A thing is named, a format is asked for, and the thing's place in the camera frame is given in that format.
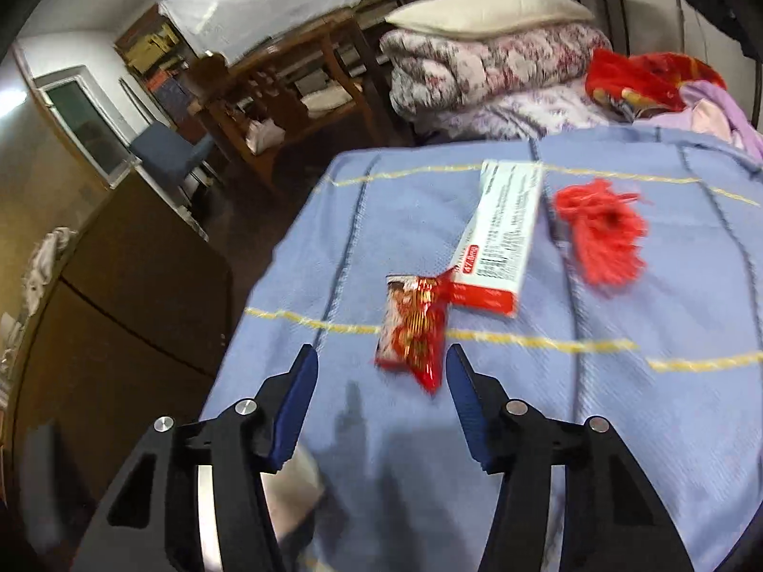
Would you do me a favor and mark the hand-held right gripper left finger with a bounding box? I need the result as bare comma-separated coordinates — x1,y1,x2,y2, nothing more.
74,344,320,572

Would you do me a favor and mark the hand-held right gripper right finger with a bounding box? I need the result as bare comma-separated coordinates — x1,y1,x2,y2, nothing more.
446,344,695,572

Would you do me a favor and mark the red snack packet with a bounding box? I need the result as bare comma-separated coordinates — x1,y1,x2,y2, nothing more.
374,268,457,394

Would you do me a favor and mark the light blue blanket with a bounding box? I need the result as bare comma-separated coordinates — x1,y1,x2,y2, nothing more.
199,125,763,572

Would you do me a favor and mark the white medicine box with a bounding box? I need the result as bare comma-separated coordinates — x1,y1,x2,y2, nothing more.
446,159,546,318

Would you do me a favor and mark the dark wooden cabinet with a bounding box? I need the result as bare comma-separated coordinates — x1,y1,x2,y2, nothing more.
12,173,236,549

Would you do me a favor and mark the red yarn tassel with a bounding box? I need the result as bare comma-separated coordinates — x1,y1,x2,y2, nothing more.
553,179,650,288

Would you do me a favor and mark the pink plastic bag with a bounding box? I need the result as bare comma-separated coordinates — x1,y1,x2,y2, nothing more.
247,119,281,153

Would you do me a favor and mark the blue upholstered chair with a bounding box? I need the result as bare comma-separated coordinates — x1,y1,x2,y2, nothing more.
128,122,218,204

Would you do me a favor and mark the white cloth pile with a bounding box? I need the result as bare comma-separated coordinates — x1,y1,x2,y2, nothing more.
21,226,75,317

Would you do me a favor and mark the purple floral bed sheet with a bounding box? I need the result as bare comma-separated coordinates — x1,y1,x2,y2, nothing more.
417,86,633,144

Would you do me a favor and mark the chair cushion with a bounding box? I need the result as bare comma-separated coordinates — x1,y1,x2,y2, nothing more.
298,86,361,117

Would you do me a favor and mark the white framed glass door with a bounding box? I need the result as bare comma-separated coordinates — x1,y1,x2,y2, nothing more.
32,65,141,188

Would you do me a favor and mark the folded floral quilt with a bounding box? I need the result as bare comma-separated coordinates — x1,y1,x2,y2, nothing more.
380,22,615,132

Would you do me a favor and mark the wooden chair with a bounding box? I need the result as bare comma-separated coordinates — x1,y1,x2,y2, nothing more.
191,12,382,192

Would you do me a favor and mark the red blanket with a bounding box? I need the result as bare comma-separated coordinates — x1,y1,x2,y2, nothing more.
584,48,728,123

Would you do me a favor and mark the cluttered bookshelf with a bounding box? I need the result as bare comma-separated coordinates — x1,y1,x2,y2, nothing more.
116,6,197,126

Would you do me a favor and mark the lilac cloth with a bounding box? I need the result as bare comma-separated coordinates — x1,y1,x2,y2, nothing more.
635,80,763,168

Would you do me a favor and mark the white pillow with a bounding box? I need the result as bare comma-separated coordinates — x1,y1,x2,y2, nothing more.
384,0,597,37

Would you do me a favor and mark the white lace cloth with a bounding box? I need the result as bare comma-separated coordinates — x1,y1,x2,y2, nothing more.
161,0,400,57

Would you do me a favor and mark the black jacket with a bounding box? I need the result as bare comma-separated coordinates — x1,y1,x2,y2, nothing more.
673,0,763,57

